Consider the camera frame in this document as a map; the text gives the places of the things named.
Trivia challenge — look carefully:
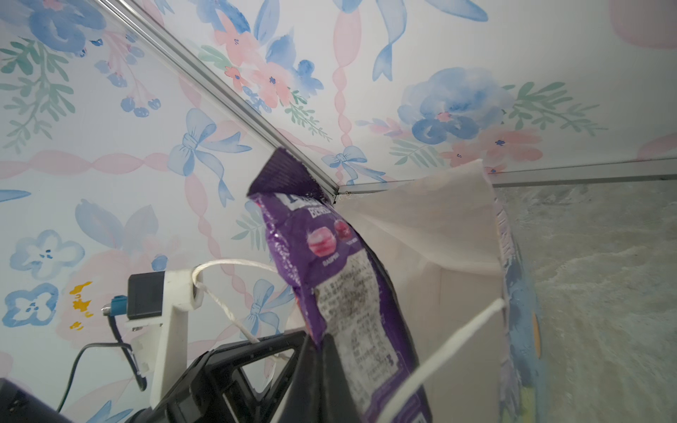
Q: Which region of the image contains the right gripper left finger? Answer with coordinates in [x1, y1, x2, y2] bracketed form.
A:
[278, 345, 319, 423]

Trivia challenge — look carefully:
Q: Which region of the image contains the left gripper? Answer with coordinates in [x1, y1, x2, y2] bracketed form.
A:
[128, 330, 310, 423]

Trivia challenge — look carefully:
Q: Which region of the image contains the purple Fox's berries bag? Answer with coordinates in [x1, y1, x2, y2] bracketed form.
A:
[248, 148, 419, 422]

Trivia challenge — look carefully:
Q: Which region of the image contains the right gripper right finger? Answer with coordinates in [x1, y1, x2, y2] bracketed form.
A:
[318, 334, 361, 423]

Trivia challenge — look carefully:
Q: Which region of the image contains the floral paper gift bag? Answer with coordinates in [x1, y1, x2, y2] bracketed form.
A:
[333, 160, 545, 422]

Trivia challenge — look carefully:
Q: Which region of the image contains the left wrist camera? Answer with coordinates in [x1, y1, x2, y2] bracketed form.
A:
[102, 269, 204, 408]

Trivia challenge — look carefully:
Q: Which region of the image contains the left corner aluminium post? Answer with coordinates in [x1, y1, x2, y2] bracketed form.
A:
[92, 0, 340, 204]

